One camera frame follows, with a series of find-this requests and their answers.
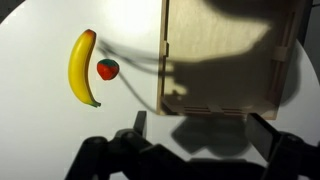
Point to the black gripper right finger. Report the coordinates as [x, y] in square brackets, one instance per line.
[286, 156]

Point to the red toy strawberry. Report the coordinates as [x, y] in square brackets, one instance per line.
[107, 69]

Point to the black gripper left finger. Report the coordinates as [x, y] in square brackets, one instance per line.
[126, 156]

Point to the yellow toy banana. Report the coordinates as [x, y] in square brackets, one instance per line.
[77, 70]

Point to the shallow wooden box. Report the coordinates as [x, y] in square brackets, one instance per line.
[216, 33]

